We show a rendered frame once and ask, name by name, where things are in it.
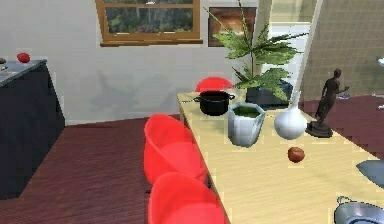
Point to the black cooking pot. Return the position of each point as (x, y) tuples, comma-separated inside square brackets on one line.
[(214, 101)]

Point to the white faceted pot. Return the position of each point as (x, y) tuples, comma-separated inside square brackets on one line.
[(245, 125)]

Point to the dark blue plant pot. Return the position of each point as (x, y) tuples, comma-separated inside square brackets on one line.
[(263, 95)]

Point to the grey plate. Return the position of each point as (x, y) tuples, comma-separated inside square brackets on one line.
[(375, 171)]

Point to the dark blue counter cabinet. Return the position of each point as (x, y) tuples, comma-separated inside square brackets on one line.
[(26, 126)]

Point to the red plastic chair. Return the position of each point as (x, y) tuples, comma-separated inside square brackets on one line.
[(186, 203), (170, 146), (213, 84)]

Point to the white round vase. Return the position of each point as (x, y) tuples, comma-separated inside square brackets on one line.
[(290, 123)]

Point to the pale wooden table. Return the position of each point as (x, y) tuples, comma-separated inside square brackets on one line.
[(283, 186)]

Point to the red apple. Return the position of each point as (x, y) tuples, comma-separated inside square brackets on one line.
[(296, 154)]

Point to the wooden framed window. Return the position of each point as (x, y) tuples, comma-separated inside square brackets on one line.
[(150, 20)]

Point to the red tomato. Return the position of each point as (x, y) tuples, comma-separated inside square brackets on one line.
[(23, 57)]

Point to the grey metal pan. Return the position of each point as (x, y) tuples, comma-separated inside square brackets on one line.
[(358, 213)]

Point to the framed brown picture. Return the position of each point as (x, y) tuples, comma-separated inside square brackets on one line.
[(230, 20)]

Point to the dark bronze statue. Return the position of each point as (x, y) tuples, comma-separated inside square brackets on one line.
[(326, 100)]

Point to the green house plant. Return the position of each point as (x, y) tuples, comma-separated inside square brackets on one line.
[(263, 53)]

